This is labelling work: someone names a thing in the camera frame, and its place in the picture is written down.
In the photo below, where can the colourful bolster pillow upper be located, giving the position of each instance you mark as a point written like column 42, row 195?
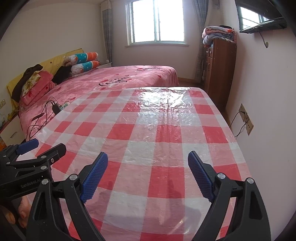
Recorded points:
column 80, row 58

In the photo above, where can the folded blankets on dresser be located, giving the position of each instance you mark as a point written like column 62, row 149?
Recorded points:
column 216, row 32

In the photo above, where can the white bedside cabinet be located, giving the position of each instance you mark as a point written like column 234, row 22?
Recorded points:
column 12, row 133

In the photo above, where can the pink bed with blanket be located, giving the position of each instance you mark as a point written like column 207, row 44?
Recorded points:
column 33, row 116

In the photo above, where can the floral pillow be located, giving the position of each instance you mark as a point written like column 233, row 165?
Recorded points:
column 30, row 83

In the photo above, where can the pink folded quilt pillow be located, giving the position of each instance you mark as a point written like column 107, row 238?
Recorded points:
column 43, row 86

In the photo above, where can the wall power socket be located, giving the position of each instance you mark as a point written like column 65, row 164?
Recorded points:
column 246, row 119

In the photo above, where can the black clothing on bed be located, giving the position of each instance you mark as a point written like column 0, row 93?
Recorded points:
column 61, row 75

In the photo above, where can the colourful bolster pillow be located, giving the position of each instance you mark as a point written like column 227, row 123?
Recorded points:
column 80, row 58
column 84, row 67

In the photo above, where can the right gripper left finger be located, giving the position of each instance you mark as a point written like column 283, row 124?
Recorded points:
column 46, row 220

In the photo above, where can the window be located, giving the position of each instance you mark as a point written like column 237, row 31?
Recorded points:
column 155, row 22

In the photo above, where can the white power strip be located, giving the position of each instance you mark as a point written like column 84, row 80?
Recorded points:
column 64, row 105

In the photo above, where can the brown wooden dresser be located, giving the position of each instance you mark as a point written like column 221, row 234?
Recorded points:
column 219, row 70

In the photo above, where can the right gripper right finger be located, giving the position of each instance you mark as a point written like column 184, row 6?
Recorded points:
column 249, row 219

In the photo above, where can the red white checkered tablecloth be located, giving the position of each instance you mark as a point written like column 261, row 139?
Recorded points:
column 148, row 191

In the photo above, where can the wall mounted television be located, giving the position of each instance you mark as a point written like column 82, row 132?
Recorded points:
column 258, row 16

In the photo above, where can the colourful bolster pillow lower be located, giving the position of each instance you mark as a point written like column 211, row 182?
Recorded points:
column 84, row 67

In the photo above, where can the black charger adapter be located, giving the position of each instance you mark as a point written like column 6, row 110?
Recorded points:
column 56, row 109

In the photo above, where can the grey curtain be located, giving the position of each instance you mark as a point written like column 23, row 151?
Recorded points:
column 201, row 7

